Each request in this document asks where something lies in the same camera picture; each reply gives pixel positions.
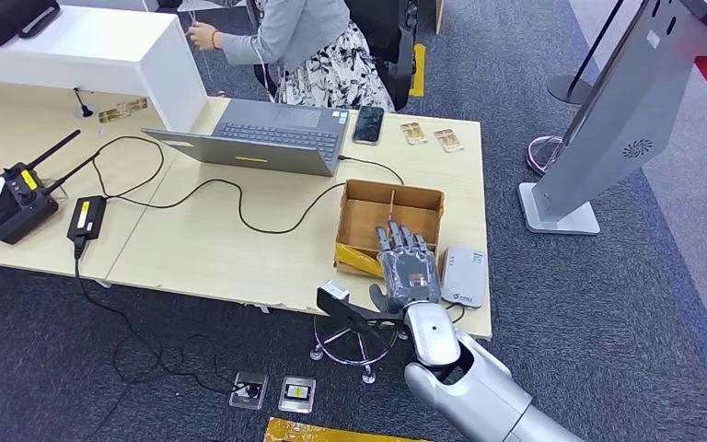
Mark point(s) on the yellow taped cardboard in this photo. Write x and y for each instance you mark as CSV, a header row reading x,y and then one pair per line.
x,y
304,432

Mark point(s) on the yellow strip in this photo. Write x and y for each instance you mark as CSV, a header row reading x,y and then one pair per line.
x,y
417,70

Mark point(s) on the black office chair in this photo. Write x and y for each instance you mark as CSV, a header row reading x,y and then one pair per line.
x,y
390,49

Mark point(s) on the chrome round base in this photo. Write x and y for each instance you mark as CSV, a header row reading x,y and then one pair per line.
x,y
537,160

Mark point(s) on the person's left forearm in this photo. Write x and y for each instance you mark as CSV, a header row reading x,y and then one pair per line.
x,y
244,47

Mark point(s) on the silver floor socket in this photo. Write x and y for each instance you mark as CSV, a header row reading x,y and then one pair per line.
x,y
297,395
248,390

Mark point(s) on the black bag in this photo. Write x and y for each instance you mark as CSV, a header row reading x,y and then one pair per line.
x,y
0,21

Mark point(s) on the gold patterned ID card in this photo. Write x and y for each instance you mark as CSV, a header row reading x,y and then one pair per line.
x,y
448,140

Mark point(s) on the small black desk antenna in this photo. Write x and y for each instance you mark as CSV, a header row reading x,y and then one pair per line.
x,y
84,112

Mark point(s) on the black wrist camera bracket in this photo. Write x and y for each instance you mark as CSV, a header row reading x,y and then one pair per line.
x,y
344,308

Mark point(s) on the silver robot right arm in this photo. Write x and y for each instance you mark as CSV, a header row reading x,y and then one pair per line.
x,y
481,396

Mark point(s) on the beige furniture panel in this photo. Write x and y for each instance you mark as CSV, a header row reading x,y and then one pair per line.
x,y
439,13

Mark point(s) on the black smartphone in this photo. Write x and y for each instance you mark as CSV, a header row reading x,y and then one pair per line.
x,y
368,125

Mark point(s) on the wooden divided box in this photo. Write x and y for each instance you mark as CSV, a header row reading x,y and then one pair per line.
x,y
359,219

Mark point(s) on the white desk shelf riser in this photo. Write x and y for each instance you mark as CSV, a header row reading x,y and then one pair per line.
x,y
85,57

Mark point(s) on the beige wooden desk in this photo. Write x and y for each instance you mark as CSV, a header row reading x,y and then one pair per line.
x,y
207,256

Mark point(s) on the black power adapter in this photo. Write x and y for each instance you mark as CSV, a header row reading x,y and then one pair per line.
x,y
87,219

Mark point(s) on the person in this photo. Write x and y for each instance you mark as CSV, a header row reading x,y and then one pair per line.
x,y
311,43

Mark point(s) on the grey laptop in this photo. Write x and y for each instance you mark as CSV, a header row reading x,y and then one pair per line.
x,y
277,131

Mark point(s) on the person's left hand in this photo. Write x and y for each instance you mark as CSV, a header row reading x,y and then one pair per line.
x,y
203,36

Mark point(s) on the chrome stool base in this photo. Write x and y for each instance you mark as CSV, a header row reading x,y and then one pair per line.
x,y
353,361

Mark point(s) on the black stanchion post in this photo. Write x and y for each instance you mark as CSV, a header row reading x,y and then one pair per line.
x,y
570,90

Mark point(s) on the silver kiosk stand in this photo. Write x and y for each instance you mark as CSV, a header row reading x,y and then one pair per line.
x,y
625,104

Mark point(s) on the black remote controller with antennas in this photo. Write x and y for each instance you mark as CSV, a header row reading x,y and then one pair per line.
x,y
15,210

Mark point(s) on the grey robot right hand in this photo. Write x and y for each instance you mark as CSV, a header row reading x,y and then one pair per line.
x,y
411,274

